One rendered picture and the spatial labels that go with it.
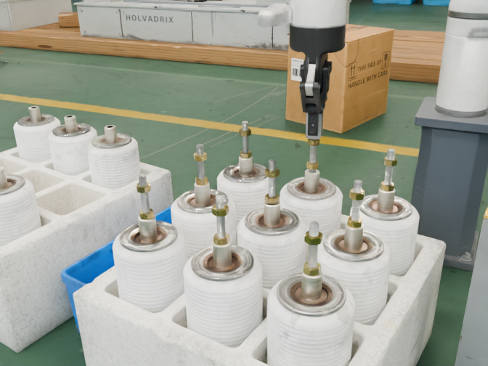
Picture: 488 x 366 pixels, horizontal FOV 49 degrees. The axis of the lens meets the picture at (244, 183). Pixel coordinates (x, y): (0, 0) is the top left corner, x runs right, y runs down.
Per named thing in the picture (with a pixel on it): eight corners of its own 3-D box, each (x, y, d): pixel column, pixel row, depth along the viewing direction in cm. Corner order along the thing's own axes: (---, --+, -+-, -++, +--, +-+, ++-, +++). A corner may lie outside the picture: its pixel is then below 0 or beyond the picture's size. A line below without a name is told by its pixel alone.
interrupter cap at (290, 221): (310, 229, 72) (310, 224, 72) (261, 243, 69) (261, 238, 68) (281, 206, 78) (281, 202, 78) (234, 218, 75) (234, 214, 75)
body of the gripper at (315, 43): (343, 23, 67) (338, 96, 71) (349, 14, 74) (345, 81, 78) (283, 22, 69) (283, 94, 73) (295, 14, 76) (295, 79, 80)
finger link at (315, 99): (299, 79, 70) (303, 102, 75) (297, 91, 69) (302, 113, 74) (319, 80, 69) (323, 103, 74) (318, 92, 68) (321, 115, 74)
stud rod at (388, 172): (391, 198, 76) (396, 149, 73) (388, 201, 75) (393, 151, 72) (383, 197, 76) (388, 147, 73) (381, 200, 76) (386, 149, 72)
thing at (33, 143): (54, 183, 129) (41, 111, 121) (80, 193, 124) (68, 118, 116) (19, 198, 122) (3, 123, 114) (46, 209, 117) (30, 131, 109)
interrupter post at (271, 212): (284, 225, 73) (284, 203, 71) (269, 229, 72) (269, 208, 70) (274, 218, 75) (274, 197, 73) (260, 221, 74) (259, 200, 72)
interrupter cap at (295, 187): (295, 205, 78) (295, 200, 78) (280, 183, 85) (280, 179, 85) (343, 199, 80) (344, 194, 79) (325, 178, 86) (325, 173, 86)
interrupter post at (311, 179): (306, 194, 81) (307, 175, 80) (301, 188, 83) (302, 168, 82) (321, 193, 81) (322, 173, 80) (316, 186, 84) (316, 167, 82)
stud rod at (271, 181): (270, 209, 73) (271, 157, 70) (277, 210, 73) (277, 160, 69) (266, 212, 72) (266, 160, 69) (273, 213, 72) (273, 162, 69)
